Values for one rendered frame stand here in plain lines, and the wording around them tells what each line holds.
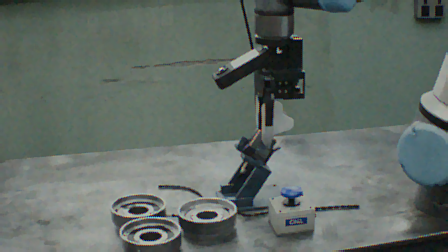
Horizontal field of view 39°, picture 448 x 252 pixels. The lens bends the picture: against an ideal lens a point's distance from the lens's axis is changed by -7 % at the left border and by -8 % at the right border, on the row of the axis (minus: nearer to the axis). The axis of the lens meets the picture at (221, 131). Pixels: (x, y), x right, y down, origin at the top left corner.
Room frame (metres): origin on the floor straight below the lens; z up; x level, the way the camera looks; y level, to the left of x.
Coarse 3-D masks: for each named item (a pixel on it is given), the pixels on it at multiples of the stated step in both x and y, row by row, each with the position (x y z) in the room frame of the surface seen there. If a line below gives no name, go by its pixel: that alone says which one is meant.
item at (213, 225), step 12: (192, 204) 1.14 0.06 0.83; (204, 204) 1.15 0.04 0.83; (216, 204) 1.14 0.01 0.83; (228, 204) 1.13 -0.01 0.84; (180, 216) 1.08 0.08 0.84; (192, 216) 1.10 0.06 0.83; (204, 216) 1.12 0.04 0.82; (216, 216) 1.11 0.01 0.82; (228, 216) 1.07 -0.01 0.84; (192, 228) 1.05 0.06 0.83; (204, 228) 1.05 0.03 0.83; (216, 228) 1.05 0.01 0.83; (228, 228) 1.06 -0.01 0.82; (204, 240) 1.05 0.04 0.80
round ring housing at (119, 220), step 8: (120, 200) 1.16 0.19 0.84; (128, 200) 1.17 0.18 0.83; (136, 200) 1.17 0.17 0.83; (144, 200) 1.17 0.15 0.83; (152, 200) 1.17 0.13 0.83; (160, 200) 1.16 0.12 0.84; (112, 208) 1.13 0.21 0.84; (128, 208) 1.14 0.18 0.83; (136, 208) 1.15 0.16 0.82; (144, 208) 1.15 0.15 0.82; (152, 208) 1.13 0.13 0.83; (112, 216) 1.10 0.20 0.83; (120, 216) 1.08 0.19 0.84; (128, 216) 1.08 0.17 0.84; (136, 216) 1.10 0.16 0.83; (144, 216) 1.08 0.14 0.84; (152, 216) 1.08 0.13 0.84; (160, 216) 1.10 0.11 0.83; (120, 224) 1.08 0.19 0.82
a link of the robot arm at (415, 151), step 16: (432, 96) 1.02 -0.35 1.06; (416, 112) 1.04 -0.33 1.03; (432, 112) 0.99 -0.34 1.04; (416, 128) 0.99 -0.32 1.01; (432, 128) 0.98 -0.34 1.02; (400, 144) 1.01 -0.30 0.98; (416, 144) 0.99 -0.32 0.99; (432, 144) 0.97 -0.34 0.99; (400, 160) 1.02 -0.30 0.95; (416, 160) 1.00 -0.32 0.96; (432, 160) 0.98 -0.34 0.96; (416, 176) 1.00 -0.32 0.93; (432, 176) 0.98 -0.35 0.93
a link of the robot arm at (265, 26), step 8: (256, 16) 1.22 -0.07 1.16; (264, 16) 1.20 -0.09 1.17; (272, 16) 1.20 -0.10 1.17; (280, 16) 1.27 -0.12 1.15; (288, 16) 1.20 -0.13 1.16; (256, 24) 1.22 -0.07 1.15; (264, 24) 1.20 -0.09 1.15; (272, 24) 1.20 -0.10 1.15; (280, 24) 1.20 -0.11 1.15; (288, 24) 1.20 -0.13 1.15; (256, 32) 1.22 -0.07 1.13; (264, 32) 1.20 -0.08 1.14; (272, 32) 1.20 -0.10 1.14; (280, 32) 1.20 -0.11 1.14; (288, 32) 1.20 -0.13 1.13
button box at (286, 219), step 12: (276, 204) 1.10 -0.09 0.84; (288, 204) 1.09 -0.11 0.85; (300, 204) 1.09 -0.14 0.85; (312, 204) 1.09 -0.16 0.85; (276, 216) 1.07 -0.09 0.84; (288, 216) 1.07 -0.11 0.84; (300, 216) 1.07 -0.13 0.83; (312, 216) 1.07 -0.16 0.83; (276, 228) 1.07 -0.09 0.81; (288, 228) 1.07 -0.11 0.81; (300, 228) 1.07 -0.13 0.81; (312, 228) 1.07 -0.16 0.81
